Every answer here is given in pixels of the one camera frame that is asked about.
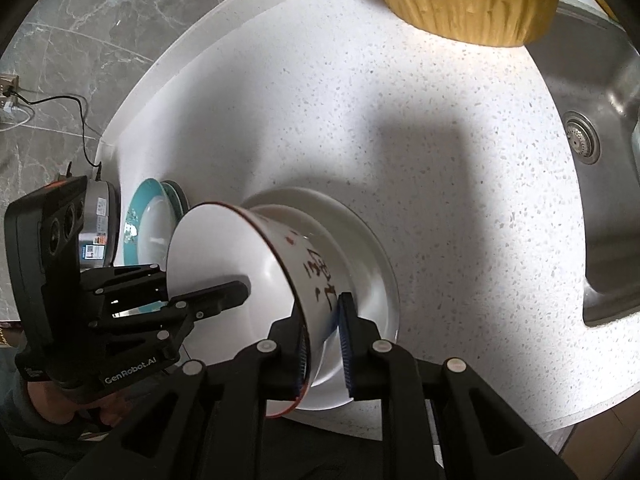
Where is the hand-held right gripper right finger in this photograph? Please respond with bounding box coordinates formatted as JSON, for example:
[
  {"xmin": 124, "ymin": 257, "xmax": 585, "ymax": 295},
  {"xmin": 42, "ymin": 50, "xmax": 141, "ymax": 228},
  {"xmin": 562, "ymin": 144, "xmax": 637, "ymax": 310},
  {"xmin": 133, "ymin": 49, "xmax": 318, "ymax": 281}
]
[{"xmin": 337, "ymin": 292, "xmax": 576, "ymax": 480}]

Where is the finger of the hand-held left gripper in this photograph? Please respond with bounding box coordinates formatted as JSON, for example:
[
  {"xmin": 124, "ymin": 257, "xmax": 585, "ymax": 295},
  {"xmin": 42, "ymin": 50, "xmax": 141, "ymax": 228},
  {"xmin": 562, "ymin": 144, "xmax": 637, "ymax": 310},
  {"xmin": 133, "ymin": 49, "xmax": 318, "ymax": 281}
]
[
  {"xmin": 80, "ymin": 264, "xmax": 169, "ymax": 311},
  {"xmin": 90, "ymin": 280, "xmax": 251, "ymax": 347}
]

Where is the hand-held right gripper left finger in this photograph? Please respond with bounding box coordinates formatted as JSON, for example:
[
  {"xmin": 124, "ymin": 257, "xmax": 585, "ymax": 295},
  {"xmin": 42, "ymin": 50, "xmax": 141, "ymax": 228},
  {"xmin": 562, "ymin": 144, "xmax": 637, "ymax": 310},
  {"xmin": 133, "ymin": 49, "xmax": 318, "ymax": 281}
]
[{"xmin": 62, "ymin": 316, "xmax": 313, "ymax": 480}]

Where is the white bowl with red print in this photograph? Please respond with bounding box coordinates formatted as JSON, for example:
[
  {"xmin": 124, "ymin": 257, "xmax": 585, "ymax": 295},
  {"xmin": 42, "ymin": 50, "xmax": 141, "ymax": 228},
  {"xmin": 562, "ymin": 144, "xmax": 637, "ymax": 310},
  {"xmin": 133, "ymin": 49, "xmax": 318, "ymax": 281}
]
[{"xmin": 166, "ymin": 201, "xmax": 351, "ymax": 420}]

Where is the teal floral plate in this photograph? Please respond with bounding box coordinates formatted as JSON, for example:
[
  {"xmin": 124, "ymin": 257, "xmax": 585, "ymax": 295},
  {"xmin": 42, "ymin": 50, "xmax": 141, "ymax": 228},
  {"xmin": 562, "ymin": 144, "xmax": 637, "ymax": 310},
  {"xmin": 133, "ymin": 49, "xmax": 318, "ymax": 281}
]
[
  {"xmin": 122, "ymin": 178, "xmax": 182, "ymax": 267},
  {"xmin": 162, "ymin": 180, "xmax": 191, "ymax": 216}
]

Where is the person's left forearm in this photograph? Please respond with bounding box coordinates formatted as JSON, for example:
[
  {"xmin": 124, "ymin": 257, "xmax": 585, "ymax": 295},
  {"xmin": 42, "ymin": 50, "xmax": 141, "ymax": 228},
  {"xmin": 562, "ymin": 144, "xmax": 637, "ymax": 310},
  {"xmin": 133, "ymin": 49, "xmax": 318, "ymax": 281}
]
[{"xmin": 0, "ymin": 360, "xmax": 61, "ymax": 441}]

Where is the person's left hand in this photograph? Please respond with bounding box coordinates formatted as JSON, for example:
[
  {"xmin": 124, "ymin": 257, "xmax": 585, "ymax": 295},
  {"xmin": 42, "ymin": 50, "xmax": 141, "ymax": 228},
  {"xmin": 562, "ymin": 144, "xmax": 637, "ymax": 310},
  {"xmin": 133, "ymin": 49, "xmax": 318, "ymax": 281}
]
[{"xmin": 27, "ymin": 380, "xmax": 121, "ymax": 428}]

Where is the silver rice cooker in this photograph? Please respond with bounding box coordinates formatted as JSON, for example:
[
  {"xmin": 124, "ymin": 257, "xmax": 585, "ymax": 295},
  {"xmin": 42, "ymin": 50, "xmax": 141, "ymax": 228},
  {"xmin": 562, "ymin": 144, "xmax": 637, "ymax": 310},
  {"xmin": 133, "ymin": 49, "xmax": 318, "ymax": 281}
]
[{"xmin": 75, "ymin": 177, "xmax": 121, "ymax": 267}]

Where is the white charger plug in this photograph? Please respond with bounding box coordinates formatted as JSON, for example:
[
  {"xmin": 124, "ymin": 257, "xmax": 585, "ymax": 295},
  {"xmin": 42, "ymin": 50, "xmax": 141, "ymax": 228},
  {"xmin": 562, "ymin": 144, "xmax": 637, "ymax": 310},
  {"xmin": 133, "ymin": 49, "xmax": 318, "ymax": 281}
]
[{"xmin": 0, "ymin": 100, "xmax": 33, "ymax": 133}]

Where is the stainless steel sink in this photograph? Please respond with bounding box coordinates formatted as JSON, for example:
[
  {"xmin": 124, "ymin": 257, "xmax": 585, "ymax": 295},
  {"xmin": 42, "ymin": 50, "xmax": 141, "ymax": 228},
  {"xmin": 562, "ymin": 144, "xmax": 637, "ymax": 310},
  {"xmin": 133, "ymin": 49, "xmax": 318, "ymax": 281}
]
[{"xmin": 530, "ymin": 0, "xmax": 640, "ymax": 328}]

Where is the metal sink drain strainer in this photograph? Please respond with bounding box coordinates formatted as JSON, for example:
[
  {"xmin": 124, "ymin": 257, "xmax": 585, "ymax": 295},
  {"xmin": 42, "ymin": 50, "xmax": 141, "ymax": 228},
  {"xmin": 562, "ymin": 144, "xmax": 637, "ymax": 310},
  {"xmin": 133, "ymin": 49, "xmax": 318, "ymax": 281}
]
[{"xmin": 562, "ymin": 111, "xmax": 600, "ymax": 165}]

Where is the yellow woven basket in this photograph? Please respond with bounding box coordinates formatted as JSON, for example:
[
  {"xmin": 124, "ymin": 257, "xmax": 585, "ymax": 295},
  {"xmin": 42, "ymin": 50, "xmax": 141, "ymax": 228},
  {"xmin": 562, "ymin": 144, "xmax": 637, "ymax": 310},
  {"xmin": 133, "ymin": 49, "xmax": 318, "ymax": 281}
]
[{"xmin": 357, "ymin": 0, "xmax": 561, "ymax": 48}]

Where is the black power cord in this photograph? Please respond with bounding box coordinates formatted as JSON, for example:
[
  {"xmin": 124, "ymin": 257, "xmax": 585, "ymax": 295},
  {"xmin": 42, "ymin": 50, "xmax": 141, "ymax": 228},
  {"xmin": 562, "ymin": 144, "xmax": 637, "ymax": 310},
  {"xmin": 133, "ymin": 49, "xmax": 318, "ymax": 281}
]
[{"xmin": 10, "ymin": 87, "xmax": 103, "ymax": 181}]

